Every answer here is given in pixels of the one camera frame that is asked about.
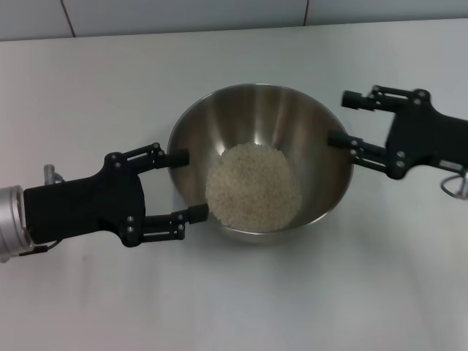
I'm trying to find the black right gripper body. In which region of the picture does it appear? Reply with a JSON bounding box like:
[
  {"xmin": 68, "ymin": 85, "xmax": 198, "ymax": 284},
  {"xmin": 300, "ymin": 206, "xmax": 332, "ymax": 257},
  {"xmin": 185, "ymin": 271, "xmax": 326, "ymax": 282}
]
[{"xmin": 385, "ymin": 95, "xmax": 468, "ymax": 180}]

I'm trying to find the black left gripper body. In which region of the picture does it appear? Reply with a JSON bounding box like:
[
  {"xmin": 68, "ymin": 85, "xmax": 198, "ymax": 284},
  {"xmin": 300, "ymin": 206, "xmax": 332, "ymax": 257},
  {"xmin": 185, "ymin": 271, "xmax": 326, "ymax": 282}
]
[{"xmin": 23, "ymin": 153, "xmax": 146, "ymax": 248}]

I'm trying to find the white uncooked rice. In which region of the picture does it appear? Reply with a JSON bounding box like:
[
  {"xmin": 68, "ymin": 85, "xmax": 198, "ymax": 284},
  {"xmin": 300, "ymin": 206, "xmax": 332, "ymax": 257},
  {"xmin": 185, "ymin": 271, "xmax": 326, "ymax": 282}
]
[{"xmin": 204, "ymin": 143, "xmax": 303, "ymax": 234}]

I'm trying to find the stainless steel mixing bowl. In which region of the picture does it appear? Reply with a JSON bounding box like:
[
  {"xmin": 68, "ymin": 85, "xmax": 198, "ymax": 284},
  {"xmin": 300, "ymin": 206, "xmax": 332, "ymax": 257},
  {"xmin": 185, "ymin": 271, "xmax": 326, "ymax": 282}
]
[{"xmin": 167, "ymin": 83, "xmax": 355, "ymax": 246}]

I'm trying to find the silver left wrist cable plug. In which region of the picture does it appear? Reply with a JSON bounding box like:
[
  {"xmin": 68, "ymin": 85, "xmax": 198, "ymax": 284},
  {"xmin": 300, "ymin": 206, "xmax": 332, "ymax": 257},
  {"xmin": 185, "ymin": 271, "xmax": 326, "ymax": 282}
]
[{"xmin": 42, "ymin": 164, "xmax": 65, "ymax": 184}]

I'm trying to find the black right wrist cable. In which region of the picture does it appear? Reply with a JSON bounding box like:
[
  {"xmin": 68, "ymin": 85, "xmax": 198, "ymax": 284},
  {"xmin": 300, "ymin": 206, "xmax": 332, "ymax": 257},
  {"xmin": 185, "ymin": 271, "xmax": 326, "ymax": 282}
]
[{"xmin": 439, "ymin": 171, "xmax": 468, "ymax": 200}]

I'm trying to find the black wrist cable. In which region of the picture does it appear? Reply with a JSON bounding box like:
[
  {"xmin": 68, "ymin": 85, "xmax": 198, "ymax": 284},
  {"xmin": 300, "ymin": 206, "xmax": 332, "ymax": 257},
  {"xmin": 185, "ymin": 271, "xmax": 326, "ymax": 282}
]
[
  {"xmin": 20, "ymin": 240, "xmax": 59, "ymax": 257},
  {"xmin": 439, "ymin": 171, "xmax": 468, "ymax": 200}
]

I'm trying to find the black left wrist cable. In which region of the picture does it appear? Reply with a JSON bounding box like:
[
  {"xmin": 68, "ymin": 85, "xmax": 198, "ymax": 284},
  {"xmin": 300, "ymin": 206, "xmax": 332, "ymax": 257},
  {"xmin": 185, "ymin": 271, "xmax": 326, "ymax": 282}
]
[{"xmin": 20, "ymin": 240, "xmax": 59, "ymax": 257}]

